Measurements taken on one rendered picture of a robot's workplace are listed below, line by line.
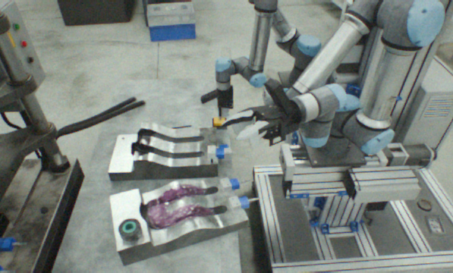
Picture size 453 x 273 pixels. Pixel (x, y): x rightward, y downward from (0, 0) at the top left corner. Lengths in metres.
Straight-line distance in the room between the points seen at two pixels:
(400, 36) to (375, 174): 0.65
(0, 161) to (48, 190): 0.27
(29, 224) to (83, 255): 0.31
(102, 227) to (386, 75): 1.19
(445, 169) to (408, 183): 1.70
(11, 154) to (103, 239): 0.51
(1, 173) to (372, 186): 1.45
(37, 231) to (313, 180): 1.17
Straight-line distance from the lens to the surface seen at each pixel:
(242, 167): 2.73
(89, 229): 1.51
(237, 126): 0.87
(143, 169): 1.56
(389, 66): 1.11
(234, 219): 1.37
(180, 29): 4.63
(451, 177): 3.19
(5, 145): 1.66
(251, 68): 1.56
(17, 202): 1.77
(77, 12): 5.44
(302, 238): 2.13
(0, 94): 1.50
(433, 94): 1.60
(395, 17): 1.05
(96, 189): 1.64
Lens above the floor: 1.98
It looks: 42 degrees down
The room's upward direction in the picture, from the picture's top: straight up
